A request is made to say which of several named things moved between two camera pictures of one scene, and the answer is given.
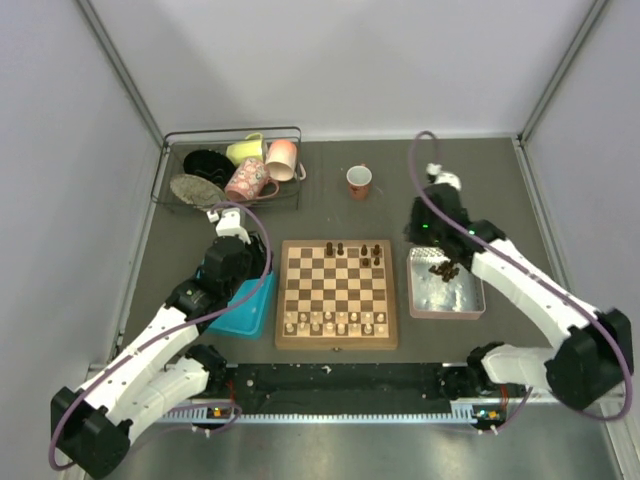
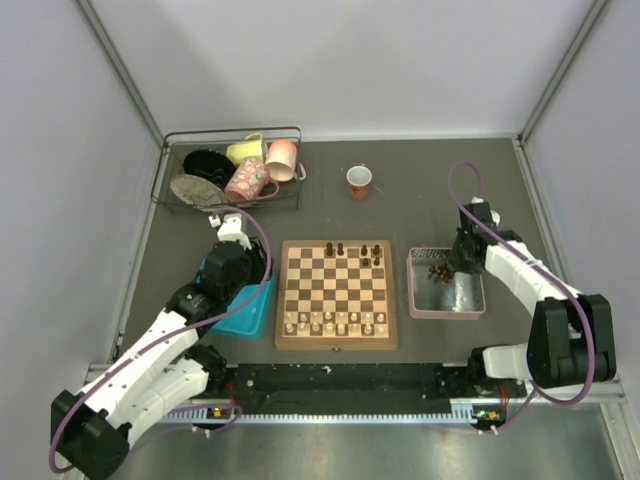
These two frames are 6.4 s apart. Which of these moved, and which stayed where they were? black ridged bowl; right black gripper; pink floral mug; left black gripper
Moved: right black gripper
Stayed: pink floral mug; left black gripper; black ridged bowl
